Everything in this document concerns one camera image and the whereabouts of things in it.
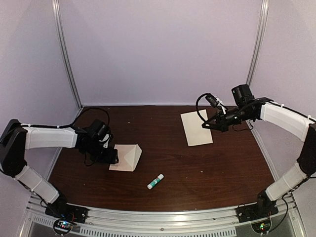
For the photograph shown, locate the green white glue stick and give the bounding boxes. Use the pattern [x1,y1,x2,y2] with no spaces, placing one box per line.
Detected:
[147,174,164,190]

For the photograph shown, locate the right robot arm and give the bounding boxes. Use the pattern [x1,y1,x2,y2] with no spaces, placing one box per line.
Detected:
[196,84,316,218]

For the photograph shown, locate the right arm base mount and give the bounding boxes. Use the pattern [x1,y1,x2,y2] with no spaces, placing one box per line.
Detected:
[235,194,278,223]

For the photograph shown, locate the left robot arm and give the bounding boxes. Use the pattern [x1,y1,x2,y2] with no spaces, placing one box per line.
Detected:
[0,119,119,219]

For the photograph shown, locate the cream letter paper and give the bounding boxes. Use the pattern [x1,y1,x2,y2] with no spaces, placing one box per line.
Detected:
[180,111,213,147]

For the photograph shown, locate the beige envelope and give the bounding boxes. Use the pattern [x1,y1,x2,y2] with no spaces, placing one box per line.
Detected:
[109,144,142,172]

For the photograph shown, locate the aluminium frame post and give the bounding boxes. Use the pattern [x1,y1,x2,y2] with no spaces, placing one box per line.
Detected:
[51,0,82,109]
[246,0,269,86]

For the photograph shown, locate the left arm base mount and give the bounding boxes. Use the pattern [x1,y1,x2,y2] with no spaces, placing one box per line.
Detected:
[44,194,88,224]

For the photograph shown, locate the left aluminium frame post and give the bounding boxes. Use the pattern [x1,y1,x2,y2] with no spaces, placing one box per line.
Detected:
[51,0,82,109]

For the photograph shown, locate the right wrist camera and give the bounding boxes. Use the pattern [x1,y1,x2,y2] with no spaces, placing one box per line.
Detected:
[205,93,228,114]

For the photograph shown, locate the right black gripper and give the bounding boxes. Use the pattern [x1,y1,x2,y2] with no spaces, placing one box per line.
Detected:
[202,106,253,133]

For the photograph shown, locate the right aluminium frame post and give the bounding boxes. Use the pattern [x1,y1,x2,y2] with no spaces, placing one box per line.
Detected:
[246,0,269,86]

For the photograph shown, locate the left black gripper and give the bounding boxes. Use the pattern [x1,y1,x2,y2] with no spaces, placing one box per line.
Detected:
[83,141,119,164]

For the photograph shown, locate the aluminium front rail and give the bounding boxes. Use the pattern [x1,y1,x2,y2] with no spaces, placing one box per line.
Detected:
[24,195,299,237]

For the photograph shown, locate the left black cable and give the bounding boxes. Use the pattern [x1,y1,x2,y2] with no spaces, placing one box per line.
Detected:
[22,107,111,129]

